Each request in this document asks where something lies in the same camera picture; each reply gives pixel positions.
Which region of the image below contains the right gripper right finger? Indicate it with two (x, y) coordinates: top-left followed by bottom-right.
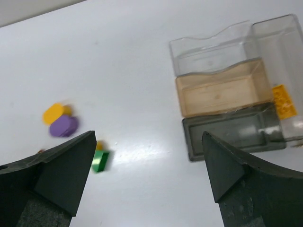
(202, 131), (303, 227)

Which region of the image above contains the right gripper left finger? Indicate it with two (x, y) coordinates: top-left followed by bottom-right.
(0, 131), (97, 227)

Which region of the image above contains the green lego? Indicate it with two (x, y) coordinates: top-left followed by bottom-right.
(91, 150), (110, 173)

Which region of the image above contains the yellow lego brick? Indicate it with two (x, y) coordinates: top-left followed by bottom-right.
(272, 85), (297, 120)

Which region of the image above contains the yellow black striped lego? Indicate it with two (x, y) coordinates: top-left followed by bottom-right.
(96, 140), (106, 151)

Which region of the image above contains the purple rounded block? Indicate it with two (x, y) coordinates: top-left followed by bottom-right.
(49, 115), (79, 137)

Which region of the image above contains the yellow rounded block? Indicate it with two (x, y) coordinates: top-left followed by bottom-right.
(42, 103), (72, 125)

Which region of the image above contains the clear tall side bin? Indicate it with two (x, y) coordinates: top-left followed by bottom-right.
(250, 14), (303, 142)

